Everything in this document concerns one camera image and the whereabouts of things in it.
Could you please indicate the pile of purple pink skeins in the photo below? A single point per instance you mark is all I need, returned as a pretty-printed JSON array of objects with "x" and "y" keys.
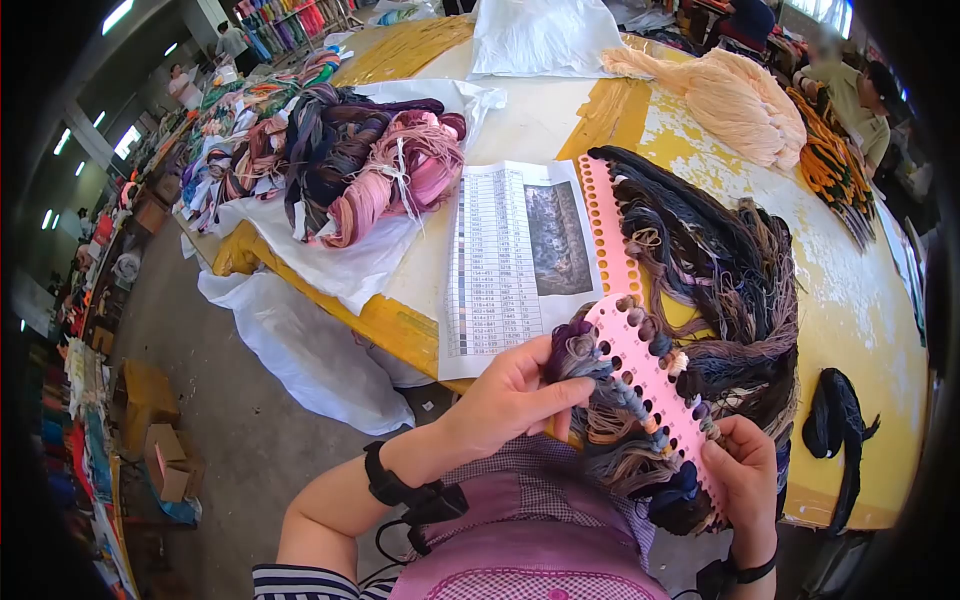
[{"x": 360, "y": 165}]

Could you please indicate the person's right fingers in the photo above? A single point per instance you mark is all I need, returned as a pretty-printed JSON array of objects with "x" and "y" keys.
[{"x": 746, "y": 431}]

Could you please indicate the person's left fingers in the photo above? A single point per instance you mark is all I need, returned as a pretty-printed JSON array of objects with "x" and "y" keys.
[{"x": 551, "y": 429}]

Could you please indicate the large cardboard box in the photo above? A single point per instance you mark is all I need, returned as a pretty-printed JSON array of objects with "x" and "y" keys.
[{"x": 146, "y": 401}]

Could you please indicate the printed colour chart paper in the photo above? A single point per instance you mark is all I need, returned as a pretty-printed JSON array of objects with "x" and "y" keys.
[{"x": 495, "y": 262}]

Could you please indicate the white plastic sheet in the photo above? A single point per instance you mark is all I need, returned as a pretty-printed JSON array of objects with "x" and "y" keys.
[{"x": 300, "y": 352}]

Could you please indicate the cream yarn bundle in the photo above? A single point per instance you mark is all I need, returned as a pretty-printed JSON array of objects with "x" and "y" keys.
[{"x": 727, "y": 97}]

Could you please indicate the cluttered row of goods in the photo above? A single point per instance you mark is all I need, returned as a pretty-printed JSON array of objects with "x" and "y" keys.
[{"x": 94, "y": 300}]

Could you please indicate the bunch of grey brown threads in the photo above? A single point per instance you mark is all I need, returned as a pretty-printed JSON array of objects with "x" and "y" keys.
[{"x": 615, "y": 459}]

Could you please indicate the black wrist band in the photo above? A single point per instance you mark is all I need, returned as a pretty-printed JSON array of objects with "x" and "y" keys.
[
  {"x": 746, "y": 574},
  {"x": 409, "y": 491}
]

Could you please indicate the pile of dark threads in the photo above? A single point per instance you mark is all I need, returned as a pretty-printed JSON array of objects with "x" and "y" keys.
[{"x": 720, "y": 270}]

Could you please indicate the orange and dark thread bundles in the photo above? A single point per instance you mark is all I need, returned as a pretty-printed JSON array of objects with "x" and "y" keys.
[{"x": 829, "y": 165}]

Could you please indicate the person's left thumb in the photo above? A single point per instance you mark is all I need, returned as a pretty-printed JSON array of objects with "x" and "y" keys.
[{"x": 562, "y": 393}]

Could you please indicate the pile of colourful skeins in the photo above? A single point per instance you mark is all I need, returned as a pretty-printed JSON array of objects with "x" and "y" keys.
[{"x": 244, "y": 150}]

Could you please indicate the black thread skein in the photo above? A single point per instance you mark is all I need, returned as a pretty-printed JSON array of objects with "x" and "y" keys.
[{"x": 831, "y": 420}]

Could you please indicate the person's left index finger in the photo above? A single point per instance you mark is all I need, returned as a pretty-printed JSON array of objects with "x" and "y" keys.
[{"x": 534, "y": 349}]

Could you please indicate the person's body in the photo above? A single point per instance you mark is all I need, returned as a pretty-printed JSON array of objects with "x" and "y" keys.
[{"x": 525, "y": 547}]

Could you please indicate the pink thread organizer card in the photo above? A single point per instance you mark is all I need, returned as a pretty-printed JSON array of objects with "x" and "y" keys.
[
  {"x": 651, "y": 382},
  {"x": 604, "y": 225}
]

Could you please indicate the small open cardboard box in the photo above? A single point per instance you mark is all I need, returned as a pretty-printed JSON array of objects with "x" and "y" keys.
[{"x": 171, "y": 461}]

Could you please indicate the person's right hand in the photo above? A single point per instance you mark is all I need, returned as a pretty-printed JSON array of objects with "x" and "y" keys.
[{"x": 750, "y": 495}]

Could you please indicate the person's left hand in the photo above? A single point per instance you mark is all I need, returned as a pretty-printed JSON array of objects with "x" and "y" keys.
[{"x": 491, "y": 405}]

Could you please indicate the person's right thumb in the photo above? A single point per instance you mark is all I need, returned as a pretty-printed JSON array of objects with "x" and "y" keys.
[{"x": 718, "y": 469}]

